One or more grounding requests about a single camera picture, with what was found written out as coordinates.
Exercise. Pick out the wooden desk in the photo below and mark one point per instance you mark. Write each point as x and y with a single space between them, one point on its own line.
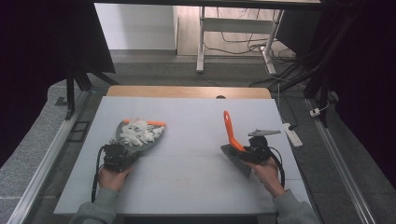
186 92

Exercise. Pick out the black metal stand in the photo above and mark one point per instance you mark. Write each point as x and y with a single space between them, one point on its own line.
74 84
317 81

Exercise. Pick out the black curtain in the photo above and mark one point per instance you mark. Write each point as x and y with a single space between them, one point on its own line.
367 77
43 56

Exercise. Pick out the white table frame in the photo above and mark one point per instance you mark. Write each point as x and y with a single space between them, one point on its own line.
236 25

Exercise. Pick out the person's right hand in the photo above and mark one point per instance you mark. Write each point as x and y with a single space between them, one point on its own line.
269 177

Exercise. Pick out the person's left hand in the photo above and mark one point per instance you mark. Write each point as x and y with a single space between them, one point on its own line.
112 179

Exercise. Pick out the white power strip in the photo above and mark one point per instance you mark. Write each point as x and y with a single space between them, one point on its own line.
292 135

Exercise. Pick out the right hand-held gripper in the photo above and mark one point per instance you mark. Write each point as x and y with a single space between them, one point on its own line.
258 152

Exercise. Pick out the grey dustpan with orange edge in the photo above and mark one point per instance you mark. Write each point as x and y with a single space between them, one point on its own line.
146 145

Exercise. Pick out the white plug adapter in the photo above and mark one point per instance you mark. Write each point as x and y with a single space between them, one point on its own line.
315 112

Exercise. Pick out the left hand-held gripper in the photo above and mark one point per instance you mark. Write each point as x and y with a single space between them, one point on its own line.
118 157

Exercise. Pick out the aluminium rail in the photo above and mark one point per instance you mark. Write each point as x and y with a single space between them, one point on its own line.
46 158
342 168

